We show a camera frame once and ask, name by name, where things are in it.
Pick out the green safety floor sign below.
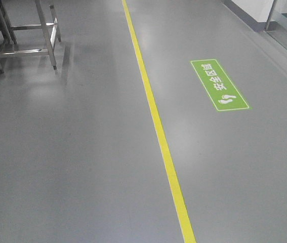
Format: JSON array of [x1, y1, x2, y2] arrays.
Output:
[[190, 59, 251, 112]]

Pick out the stainless steel table legs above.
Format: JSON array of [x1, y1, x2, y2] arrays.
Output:
[[0, 0, 62, 76]]

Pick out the metal glass partition post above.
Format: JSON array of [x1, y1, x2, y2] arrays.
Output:
[[264, 0, 277, 31]]

